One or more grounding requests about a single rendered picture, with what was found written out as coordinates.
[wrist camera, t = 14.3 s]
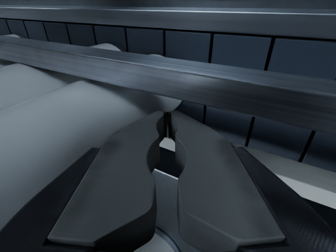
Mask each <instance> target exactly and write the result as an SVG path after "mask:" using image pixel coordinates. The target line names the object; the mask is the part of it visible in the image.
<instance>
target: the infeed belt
mask: <svg viewBox="0 0 336 252"><path fill-rule="evenodd" d="M0 34H1V35H3V36H4V35H12V34H20V35H22V36H24V37H25V38H26V39H32V40H39V41H47V42H54V43H61V44H69V45H78V46H84V47H90V46H95V45H99V44H102V43H106V42H111V43H115V44H118V45H119V46H121V47H122V48H123V49H125V50H126V52H128V53H136V54H143V55H148V54H151V53H161V54H165V55H167V56H169V57H171V58H173V59H180V60H188V61H195V62H203V63H210V64H218V65H225V66H232V67H240V68H247V69H255V70H262V71H270V72H277V73H284V74H292V75H299V76H307V77H314V78H322V79H329V80H336V41H328V40H313V39H298V38H283V37H268V36H253V35H239V34H224V33H209V32H194V31H179V30H164V29H150V28H135V27H120V26H105V25H90V24H76V23H61V22H46V21H31V20H16V19H1V18H0ZM174 111H179V112H181V113H183V114H185V115H187V116H189V117H191V118H193V119H195V120H196V121H198V122H200V123H202V124H204V125H206V126H208V127H209V128H211V129H213V130H214V131H216V132H217V133H219V134H220V135H221V136H223V137H224V138H225V139H226V140H228V141H229V142H233V143H236V144H240V145H243V146H245V145H246V143H247V139H249V142H248V147H250V148H253V149H257V150H260V151H263V152H267V153H270V154H274V155H277V156H280V157H284V158H287V159H291V160H294V161H297V162H298V161H299V159H300V157H301V155H302V153H303V154H304V155H303V157H302V159H301V162H302V163H304V164H308V165H311V166H314V167H318V168H321V169H325V170H328V171H331V172H335V173H336V136H335V135H331V134H327V133H322V132H318V131H314V130H309V129H305V128H301V127H296V126H292V125H288V124H283V123H279V122H275V121H270V120H266V119H262V118H257V117H253V116H249V115H244V114H240V113H235V112H231V111H227V110H222V109H218V108H214V107H209V106H205V105H201V104H196V103H192V102H188V101H183V102H182V104H181V105H180V106H179V107H177V108H176V109H175V110H174Z"/></svg>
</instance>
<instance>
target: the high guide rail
mask: <svg viewBox="0 0 336 252"><path fill-rule="evenodd" d="M0 59H4V60H8V61H13V62H17V63H21V64H26V65H30V66H34V67H39V68H43V69H47V70H52V71H56V72H60V73H65V74H69V75H73V76H78V77H82V78H86V79H91V80H95V81H99V82H104V83H108V84H112V85H117V86H121V87H125V88H130V89H134V90H138V91H143V92H147V93H151V94H156V95H160V96H164V97H169V98H173V99H177V100H182V101H186V102H190V103H195V104H199V105H203V106H208V107H212V108H216V109H221V110H225V111H229V112H234V113H238V114H243V115H247V116H251V117H256V118H260V119H264V120H269V121H273V122H277V123H282V124H286V125H290V126H295V127H299V128H303V129H308V130H312V131H316V132H321V133H325V134H329V135H334V136H336V80H332V79H325V78H317V77H310V76H302V75H295V74H288V73H280V72H273V71H265V70H258V69H250V68H243V67H236V66H228V65H221V64H213V63H206V62H198V61H191V60H184V59H176V58H169V57H161V56H154V55H146V54H139V53H132V52H124V51H117V50H109V49H102V48H94V47H87V46H80V45H72V44H65V43H57V42H50V41H42V40H35V39H27V38H20V37H13V36H5V35H0Z"/></svg>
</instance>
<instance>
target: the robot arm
mask: <svg viewBox="0 0 336 252"><path fill-rule="evenodd" d="M167 130H168V137H169V138H171V139H172V140H173V141H174V142H175V163H176V164H177V165H178V167H179V168H180V169H181V171H182V173H181V174H180V176H179V177H178V181H177V218H178V231H179V235H180V237H181V238H182V240H183V241H185V242H186V243H187V244H189V245H191V246H192V247H194V248H195V249H197V250H199V251H200V252H336V233H335V231H334V230H333V229H332V228H331V227H330V226H329V224H328V223H327V222H326V221H325V220H324V219H323V218H322V217H321V216H320V215H319V214H318V213H317V211H316V210H315V209H314V208H313V207H312V206H311V205H310V204H308V203H307V202H306V201H305V200H304V199H303V198H302V197H301V196H300V195H299V194H298V193H296V192H295V191H294V190H293V189H292V188H291V187H289V186H288V185H287V184H286V183H285V182H283V181H282V180H281V179H280V178H279V177H278V176H276V175H275V174H274V173H273V172H272V171H270V170H269V169H268V168H267V167H266V166H265V165H263V164H262V163H261V162H260V161H259V160H257V159H256V158H255V157H254V156H253V155H252V154H250V153H249V152H248V151H247V150H246V149H244V148H243V147H235V146H233V145H232V144H231V143H230V142H229V141H228V140H227V139H225V138H224V137H223V136H222V135H220V134H219V133H217V132H216V131H215V130H213V129H211V128H210V127H208V126H206V125H204V124H203V123H201V122H199V121H197V120H195V119H193V118H191V117H189V116H187V115H186V114H184V113H182V112H180V111H178V110H173V111H170V112H165V111H162V110H158V111H155V112H153V113H152V114H150V115H148V116H146V117H144V118H142V119H140V120H139V121H137V122H135V123H133V124H131V125H129V126H127V127H126V128H124V129H122V130H121V131H119V132H118V133H116V134H115V135H114V136H112V137H111V138H110V139H109V140H108V141H106V142H105V143H104V144H103V145H102V146H101V147H100V148H96V147H92V148H91V149H90V150H88V151H87V152H86V153H85V154H84V155H82V156H81V157H80V158H79V159H78V160H76V161H75V162H74V163H73V164H72V165H71V166H69V167H68V168H67V169H66V170H65V171H63V172H62V173H61V174H60V175H59V176H57V177H56V178H55V179H54V180H53V181H52V182H50V183H49V184H48V185H47V186H46V187H44V188H43V189H42V190H41V191H40V192H38V193H37V194H36V195H35V196H34V197H33V198H32V199H31V200H29V201H28V202H27V203H26V204H25V205H24V206H23V207H22V208H21V209H20V210H19V211H18V212H17V213H16V214H15V215H14V216H13V217H12V218H11V219H10V220H9V222H8V223H7V224H6V225H5V226H4V227H3V228H2V229H1V231H0V252H133V251H135V250H137V249H138V248H140V247H141V246H143V245H145V244H146V243H148V242H149V241H150V240H151V239H152V238H153V236H154V234H155V227H156V217H157V197H156V180H155V177H154V176H153V174H152V172H153V171H154V169H155V168H156V167H157V165H158V164H159V163H160V143H161V141H162V140H163V139H164V138H166V137H167Z"/></svg>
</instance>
